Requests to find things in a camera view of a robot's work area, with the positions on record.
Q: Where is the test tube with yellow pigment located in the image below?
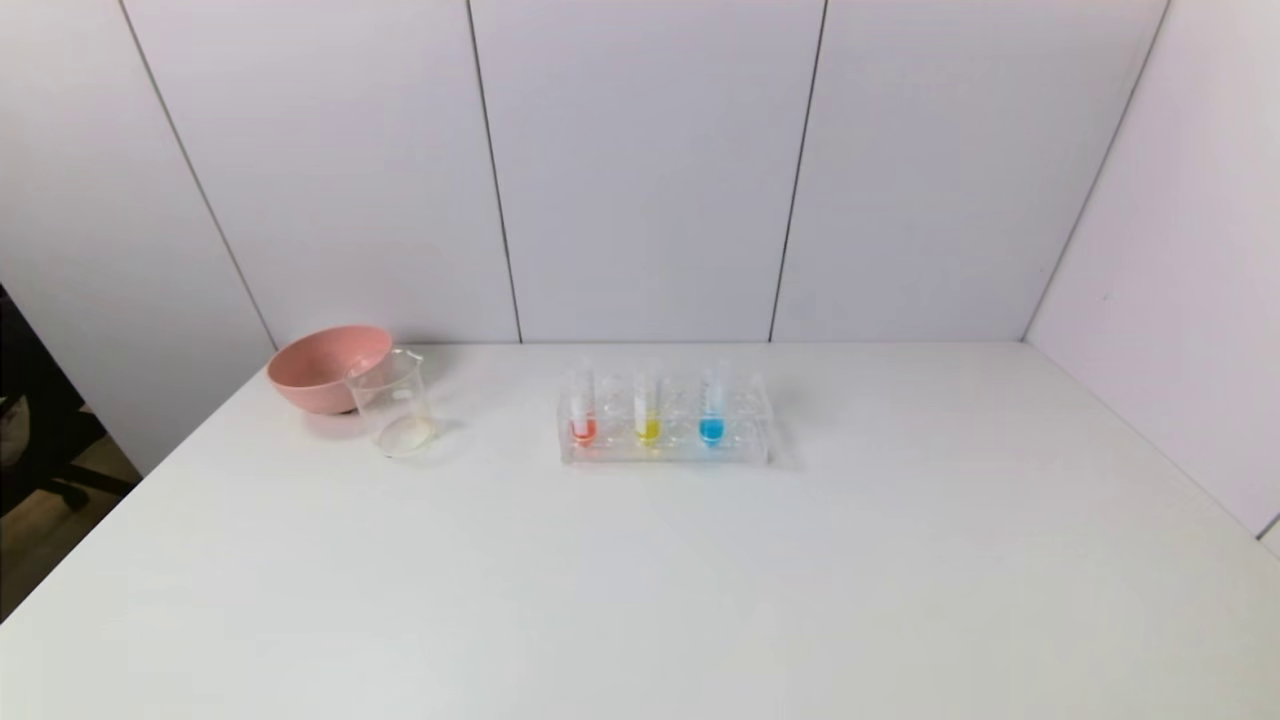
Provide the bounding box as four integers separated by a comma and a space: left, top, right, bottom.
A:
634, 363, 664, 447

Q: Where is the test tube with red pigment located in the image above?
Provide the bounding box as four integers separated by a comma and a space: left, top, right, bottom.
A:
571, 363, 599, 447

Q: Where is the test tube with blue pigment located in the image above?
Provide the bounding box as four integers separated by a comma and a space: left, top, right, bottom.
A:
698, 360, 728, 447

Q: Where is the clear acrylic test tube rack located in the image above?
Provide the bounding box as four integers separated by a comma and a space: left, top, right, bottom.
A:
557, 368, 774, 467

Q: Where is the clear glass beaker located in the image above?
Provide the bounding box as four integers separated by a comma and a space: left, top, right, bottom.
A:
345, 348, 438, 459

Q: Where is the pink plastic bowl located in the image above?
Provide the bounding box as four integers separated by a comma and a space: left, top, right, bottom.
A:
266, 324, 395, 415

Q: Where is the black chair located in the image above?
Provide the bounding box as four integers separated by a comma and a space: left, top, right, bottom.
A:
0, 285, 137, 516

